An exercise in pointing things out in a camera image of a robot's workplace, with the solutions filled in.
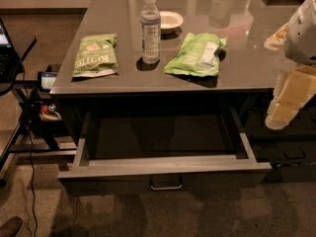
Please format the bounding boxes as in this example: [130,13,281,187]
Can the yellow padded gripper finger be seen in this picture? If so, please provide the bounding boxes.
[265,65,316,130]

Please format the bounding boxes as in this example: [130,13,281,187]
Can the grey top drawer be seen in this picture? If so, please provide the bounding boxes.
[58,109,271,195]

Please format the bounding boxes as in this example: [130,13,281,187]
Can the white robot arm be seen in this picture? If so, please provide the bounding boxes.
[264,0,316,130]

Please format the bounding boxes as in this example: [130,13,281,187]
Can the jar of snacks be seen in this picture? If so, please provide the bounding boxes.
[264,24,288,50]

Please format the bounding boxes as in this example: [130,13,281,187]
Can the right green chip bag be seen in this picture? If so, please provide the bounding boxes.
[164,33,227,77]

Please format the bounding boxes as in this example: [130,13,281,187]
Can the green chip bag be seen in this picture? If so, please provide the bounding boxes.
[164,33,227,77]
[72,34,119,78]

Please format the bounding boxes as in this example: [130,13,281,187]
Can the white bowl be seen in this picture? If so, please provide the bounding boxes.
[160,11,184,34]

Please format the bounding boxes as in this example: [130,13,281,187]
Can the clear plastic water bottle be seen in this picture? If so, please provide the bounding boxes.
[140,0,161,64]

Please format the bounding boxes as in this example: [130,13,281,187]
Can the left green chip bag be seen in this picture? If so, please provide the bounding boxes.
[72,34,119,78]

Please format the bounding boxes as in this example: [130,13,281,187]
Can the small colourful items on stand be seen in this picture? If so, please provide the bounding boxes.
[39,104,61,121]

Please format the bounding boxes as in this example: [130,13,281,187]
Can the black side stand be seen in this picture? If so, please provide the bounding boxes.
[0,36,76,169]

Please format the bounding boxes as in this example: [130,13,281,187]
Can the black laptop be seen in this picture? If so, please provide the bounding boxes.
[0,18,22,83]

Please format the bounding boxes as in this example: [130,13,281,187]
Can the brown shoe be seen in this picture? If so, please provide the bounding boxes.
[0,216,24,237]

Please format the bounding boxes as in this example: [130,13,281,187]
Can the black cable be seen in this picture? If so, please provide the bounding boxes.
[19,61,39,237]

